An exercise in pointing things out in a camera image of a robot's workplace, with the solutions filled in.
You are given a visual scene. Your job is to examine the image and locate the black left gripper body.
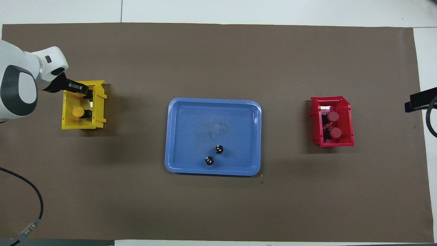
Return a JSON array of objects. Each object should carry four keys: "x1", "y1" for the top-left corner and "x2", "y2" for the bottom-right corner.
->
[{"x1": 43, "y1": 73, "x2": 90, "y2": 96}]

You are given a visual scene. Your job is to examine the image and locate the red push button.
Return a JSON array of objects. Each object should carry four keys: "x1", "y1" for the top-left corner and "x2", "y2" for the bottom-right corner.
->
[
  {"x1": 321, "y1": 111, "x2": 339, "y2": 124},
  {"x1": 323, "y1": 127, "x2": 342, "y2": 140}
]

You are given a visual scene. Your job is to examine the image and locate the yellow plastic bin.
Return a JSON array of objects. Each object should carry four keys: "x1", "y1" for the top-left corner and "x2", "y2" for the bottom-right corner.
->
[{"x1": 62, "y1": 80, "x2": 107, "y2": 130}]

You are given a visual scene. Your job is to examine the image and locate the red plastic bin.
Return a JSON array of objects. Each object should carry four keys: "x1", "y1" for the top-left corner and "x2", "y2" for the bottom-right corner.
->
[{"x1": 310, "y1": 96, "x2": 355, "y2": 147}]

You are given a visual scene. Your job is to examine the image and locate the blue plastic tray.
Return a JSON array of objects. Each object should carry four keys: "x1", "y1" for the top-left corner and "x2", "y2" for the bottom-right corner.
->
[{"x1": 165, "y1": 98, "x2": 262, "y2": 177}]

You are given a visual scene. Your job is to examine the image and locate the brown paper mat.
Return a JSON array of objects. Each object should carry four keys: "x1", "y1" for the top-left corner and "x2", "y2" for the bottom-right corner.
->
[{"x1": 0, "y1": 23, "x2": 434, "y2": 242}]

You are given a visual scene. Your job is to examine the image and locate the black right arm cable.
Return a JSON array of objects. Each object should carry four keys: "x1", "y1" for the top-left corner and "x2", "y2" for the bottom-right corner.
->
[{"x1": 425, "y1": 96, "x2": 437, "y2": 138}]

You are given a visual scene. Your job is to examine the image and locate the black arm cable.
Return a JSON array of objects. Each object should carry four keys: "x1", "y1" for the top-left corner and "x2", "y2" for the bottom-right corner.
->
[
  {"x1": 0, "y1": 167, "x2": 44, "y2": 246},
  {"x1": 425, "y1": 96, "x2": 437, "y2": 138}
]

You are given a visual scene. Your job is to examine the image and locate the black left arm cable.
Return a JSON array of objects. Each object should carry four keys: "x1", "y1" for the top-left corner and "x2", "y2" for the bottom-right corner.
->
[{"x1": 0, "y1": 167, "x2": 44, "y2": 246}]

